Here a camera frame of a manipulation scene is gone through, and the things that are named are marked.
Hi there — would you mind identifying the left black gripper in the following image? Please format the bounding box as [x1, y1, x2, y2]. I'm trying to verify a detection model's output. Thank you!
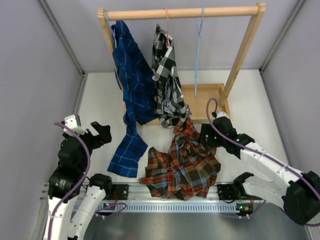
[64, 121, 112, 171]

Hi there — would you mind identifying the red brown plaid shirt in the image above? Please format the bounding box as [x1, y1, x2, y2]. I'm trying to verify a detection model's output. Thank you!
[139, 117, 221, 201]

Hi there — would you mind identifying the light blue hanger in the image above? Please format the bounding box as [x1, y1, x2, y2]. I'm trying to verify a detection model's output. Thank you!
[194, 7, 205, 98]
[106, 10, 117, 48]

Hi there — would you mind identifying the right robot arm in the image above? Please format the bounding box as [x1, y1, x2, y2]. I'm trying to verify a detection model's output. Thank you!
[199, 116, 320, 226]

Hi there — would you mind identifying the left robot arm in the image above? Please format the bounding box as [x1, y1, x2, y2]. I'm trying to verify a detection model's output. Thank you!
[43, 115, 113, 240]

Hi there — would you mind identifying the black white checked shirt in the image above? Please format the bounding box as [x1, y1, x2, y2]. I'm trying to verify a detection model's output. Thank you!
[151, 24, 192, 128]

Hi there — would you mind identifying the blue plaid shirt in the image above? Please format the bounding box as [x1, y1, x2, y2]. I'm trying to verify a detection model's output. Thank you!
[107, 20, 157, 178]

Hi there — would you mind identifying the wooden clothes rack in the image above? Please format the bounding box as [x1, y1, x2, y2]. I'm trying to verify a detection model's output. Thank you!
[97, 2, 266, 124]

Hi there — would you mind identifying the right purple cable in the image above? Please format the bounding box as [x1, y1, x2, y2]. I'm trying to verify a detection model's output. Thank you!
[205, 97, 320, 198]

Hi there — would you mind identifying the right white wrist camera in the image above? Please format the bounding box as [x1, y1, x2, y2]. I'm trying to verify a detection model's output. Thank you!
[211, 111, 229, 119]

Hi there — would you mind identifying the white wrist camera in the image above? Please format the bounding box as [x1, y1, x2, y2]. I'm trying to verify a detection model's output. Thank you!
[211, 111, 229, 119]
[64, 114, 89, 135]

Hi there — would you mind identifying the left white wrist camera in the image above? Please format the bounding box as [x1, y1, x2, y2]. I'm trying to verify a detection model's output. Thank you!
[64, 114, 89, 135]

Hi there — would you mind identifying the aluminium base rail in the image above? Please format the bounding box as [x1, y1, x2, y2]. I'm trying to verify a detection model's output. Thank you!
[39, 182, 313, 201]

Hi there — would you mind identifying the white slotted cable duct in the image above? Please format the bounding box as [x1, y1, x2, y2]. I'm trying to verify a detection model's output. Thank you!
[73, 201, 241, 213]

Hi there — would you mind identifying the pink wire hanger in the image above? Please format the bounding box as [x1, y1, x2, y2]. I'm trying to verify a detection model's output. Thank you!
[164, 7, 172, 47]

